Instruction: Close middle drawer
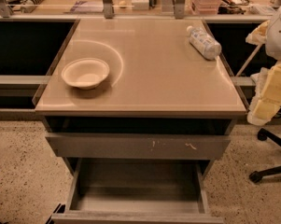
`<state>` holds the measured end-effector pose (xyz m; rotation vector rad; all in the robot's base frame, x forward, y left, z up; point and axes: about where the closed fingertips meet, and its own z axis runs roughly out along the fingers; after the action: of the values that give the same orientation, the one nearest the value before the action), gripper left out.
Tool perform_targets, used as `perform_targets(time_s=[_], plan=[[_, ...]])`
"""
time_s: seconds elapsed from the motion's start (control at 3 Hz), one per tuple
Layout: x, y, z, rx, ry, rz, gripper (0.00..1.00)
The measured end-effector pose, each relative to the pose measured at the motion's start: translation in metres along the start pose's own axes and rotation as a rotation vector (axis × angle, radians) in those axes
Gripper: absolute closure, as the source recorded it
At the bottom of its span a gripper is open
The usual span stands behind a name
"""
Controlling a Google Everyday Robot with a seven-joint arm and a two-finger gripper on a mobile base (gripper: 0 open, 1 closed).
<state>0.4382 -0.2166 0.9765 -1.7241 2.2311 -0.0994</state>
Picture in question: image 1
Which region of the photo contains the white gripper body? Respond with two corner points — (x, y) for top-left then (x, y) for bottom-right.
(246, 21), (269, 45)

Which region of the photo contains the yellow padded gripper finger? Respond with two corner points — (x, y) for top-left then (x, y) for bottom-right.
(247, 61), (281, 126)

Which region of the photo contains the grey drawer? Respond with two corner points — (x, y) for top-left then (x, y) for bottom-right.
(52, 159), (224, 224)
(46, 133), (230, 160)

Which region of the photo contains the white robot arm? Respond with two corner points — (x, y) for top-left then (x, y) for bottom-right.
(246, 6), (281, 126)

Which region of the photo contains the grey drawer cabinet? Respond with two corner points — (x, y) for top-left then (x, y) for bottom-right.
(35, 18), (246, 182)

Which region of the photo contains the grey top drawer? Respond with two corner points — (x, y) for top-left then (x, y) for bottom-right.
(46, 133), (230, 160)

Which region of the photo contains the white stick with black tip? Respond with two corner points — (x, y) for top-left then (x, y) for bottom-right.
(235, 44), (263, 77)

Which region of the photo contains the clear plastic water bottle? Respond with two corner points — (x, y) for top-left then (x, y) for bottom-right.
(187, 26), (222, 61)

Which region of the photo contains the white paper bowl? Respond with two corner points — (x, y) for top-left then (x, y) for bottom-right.
(62, 58), (110, 90)

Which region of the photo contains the purple booklet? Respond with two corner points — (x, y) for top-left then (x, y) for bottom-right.
(70, 1), (104, 13)

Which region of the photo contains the black object on floor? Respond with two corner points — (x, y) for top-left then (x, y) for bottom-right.
(45, 203), (65, 224)

